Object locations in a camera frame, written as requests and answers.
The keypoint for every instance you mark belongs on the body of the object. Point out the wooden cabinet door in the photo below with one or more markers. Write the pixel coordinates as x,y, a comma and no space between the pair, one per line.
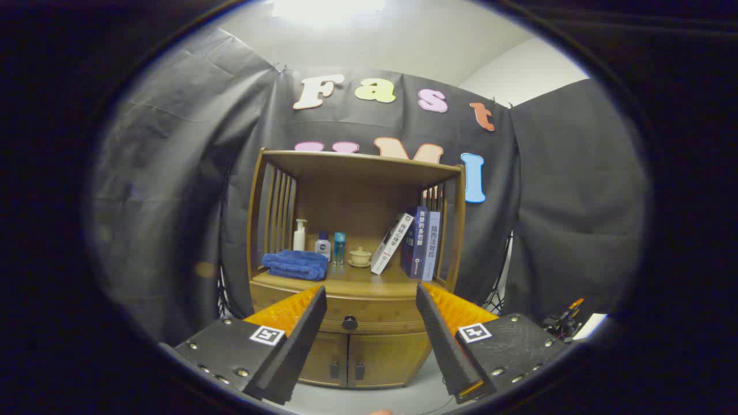
328,357
386,360

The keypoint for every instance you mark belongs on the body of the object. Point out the black drawer knob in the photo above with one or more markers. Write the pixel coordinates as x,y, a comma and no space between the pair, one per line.
349,323

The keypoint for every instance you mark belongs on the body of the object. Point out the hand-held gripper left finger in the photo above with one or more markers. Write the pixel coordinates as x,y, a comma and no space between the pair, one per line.
300,340

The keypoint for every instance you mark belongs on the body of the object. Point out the dark blue book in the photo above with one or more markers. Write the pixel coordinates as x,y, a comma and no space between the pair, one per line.
416,248

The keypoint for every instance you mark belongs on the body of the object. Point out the clear blue bottle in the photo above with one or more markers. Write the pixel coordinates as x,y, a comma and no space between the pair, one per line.
339,248

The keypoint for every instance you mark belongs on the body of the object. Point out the cream lidded teacup with saucer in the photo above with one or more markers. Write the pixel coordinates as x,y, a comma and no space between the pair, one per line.
360,257

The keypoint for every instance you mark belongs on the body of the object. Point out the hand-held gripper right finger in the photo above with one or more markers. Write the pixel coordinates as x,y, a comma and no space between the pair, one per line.
444,340

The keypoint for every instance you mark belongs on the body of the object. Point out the light blue book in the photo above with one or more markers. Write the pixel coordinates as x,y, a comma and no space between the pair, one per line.
431,248

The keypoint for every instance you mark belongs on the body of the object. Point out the wooden countertop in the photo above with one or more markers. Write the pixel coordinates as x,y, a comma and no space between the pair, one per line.
351,282

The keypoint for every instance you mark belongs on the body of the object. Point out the white pump bottle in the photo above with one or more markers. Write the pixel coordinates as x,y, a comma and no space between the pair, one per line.
299,239

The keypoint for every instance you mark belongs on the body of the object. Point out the black tripod stand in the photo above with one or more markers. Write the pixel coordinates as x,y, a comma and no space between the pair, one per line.
222,294
497,300

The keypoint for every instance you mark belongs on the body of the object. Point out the blue folded towel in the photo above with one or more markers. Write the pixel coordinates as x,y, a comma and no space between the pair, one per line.
294,265

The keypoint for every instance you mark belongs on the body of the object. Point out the white bottle with blue cap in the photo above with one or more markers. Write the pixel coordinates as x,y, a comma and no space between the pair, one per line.
323,248

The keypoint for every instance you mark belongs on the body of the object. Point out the black device with orange tip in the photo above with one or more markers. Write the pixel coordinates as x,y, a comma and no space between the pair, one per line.
562,325

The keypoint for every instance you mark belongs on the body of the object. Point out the wooden drawer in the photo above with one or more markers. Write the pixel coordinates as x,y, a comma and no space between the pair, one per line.
375,314

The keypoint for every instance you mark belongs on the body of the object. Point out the wooden cabinet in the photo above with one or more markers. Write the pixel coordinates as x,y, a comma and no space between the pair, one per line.
357,173

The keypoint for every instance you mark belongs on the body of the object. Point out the white book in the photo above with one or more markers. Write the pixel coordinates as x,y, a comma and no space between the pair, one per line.
392,242

